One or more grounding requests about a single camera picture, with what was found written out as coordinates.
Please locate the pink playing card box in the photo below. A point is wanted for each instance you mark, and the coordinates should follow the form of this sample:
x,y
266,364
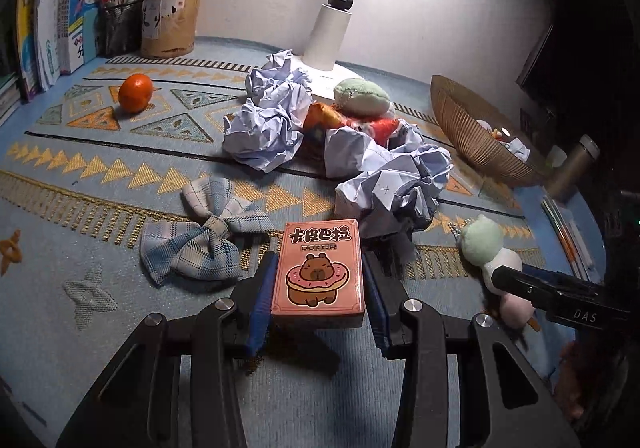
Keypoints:
x,y
320,273

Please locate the green macaron plush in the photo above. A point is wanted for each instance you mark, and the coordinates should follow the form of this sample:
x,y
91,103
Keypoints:
x,y
362,95

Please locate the yellow spine book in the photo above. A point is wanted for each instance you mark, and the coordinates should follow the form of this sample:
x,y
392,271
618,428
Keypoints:
x,y
26,32

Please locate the olive thermos bottle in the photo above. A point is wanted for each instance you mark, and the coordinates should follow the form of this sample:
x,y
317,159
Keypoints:
x,y
570,167

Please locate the patterned blue mat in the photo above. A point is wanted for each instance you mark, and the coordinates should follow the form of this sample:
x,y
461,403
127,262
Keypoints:
x,y
100,208

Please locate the red orange snack packet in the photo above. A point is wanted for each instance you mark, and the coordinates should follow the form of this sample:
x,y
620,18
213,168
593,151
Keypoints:
x,y
322,120

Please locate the woven wicker basket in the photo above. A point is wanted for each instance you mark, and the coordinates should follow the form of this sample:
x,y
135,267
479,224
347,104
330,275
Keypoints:
x,y
465,127

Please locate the white desk lamp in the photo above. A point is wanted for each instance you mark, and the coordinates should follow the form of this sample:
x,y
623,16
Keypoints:
x,y
332,32

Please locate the dango skewer plush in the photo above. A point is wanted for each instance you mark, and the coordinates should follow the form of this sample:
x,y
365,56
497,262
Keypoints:
x,y
481,242

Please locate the orange tangerine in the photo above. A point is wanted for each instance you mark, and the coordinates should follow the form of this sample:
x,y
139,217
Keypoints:
x,y
135,93

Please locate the person's right hand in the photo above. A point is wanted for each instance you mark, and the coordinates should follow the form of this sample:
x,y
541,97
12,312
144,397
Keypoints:
x,y
572,378

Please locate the row of standing books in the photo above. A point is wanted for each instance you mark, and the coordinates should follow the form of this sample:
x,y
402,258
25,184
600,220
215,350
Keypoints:
x,y
52,2

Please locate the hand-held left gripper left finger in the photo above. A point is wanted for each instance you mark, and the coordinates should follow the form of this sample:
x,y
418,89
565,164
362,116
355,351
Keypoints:
x,y
260,308

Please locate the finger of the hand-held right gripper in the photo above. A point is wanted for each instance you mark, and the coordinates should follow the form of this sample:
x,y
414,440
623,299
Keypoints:
x,y
520,285
565,275

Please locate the pack of coloured pens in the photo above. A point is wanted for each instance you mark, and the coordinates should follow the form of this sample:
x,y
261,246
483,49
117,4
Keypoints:
x,y
567,238

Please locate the flat stack of books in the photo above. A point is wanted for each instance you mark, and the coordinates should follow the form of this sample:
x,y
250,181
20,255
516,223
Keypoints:
x,y
7,97

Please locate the black monitor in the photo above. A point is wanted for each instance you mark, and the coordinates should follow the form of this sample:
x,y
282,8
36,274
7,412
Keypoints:
x,y
537,62

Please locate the black mesh pen holder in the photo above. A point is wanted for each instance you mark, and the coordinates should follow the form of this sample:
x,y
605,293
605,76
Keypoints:
x,y
120,30

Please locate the bamboo pen holder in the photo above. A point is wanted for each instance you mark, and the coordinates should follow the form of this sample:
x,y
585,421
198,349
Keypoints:
x,y
167,22

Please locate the blue plaid fabric bow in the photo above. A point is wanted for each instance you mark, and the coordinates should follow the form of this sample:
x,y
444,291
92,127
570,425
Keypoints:
x,y
200,243

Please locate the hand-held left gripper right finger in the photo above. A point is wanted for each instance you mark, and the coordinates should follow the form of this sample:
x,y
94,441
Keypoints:
x,y
376,313

